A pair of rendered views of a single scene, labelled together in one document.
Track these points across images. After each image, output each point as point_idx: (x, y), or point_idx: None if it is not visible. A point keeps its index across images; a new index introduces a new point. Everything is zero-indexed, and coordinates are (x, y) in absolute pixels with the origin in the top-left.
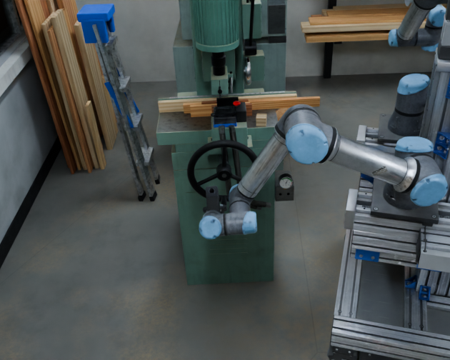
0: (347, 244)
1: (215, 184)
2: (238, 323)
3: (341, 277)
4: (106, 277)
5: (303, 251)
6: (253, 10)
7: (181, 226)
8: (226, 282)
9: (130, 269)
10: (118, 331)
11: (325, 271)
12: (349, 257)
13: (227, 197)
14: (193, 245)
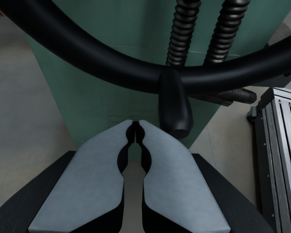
0: (286, 141)
1: (128, 28)
2: (140, 227)
3: None
4: None
5: (207, 124)
6: None
7: (58, 106)
8: (128, 161)
9: (16, 132)
10: None
11: (232, 153)
12: None
13: (184, 79)
14: (85, 130)
